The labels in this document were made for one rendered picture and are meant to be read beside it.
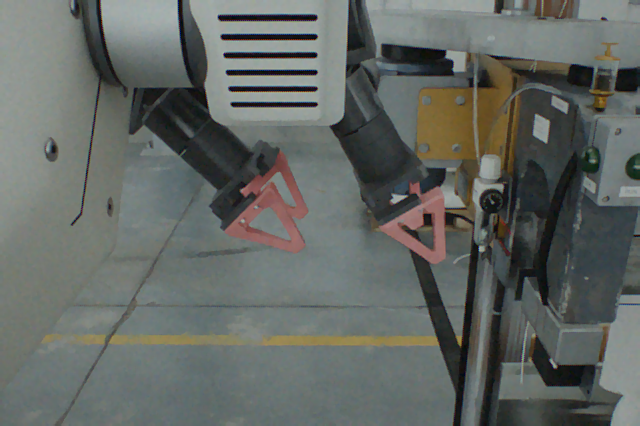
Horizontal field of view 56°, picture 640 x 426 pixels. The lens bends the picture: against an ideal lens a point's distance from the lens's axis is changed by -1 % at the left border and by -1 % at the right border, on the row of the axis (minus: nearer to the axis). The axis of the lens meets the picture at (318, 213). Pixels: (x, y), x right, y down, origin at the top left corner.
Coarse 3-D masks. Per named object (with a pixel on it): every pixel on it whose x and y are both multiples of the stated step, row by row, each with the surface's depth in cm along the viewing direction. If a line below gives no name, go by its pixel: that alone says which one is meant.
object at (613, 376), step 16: (624, 320) 94; (608, 336) 95; (624, 336) 95; (608, 352) 96; (624, 352) 96; (608, 368) 97; (624, 368) 97; (608, 384) 98; (624, 384) 98; (624, 400) 104; (624, 416) 103
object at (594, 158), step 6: (582, 150) 65; (588, 150) 64; (594, 150) 64; (582, 156) 65; (588, 156) 64; (594, 156) 64; (582, 162) 65; (588, 162) 64; (594, 162) 64; (582, 168) 65; (588, 168) 64; (594, 168) 64
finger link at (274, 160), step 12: (264, 144) 67; (264, 156) 64; (276, 156) 67; (264, 168) 64; (276, 168) 70; (288, 168) 70; (252, 180) 70; (264, 180) 70; (288, 180) 70; (252, 192) 71; (288, 204) 71; (300, 204) 71; (300, 216) 71
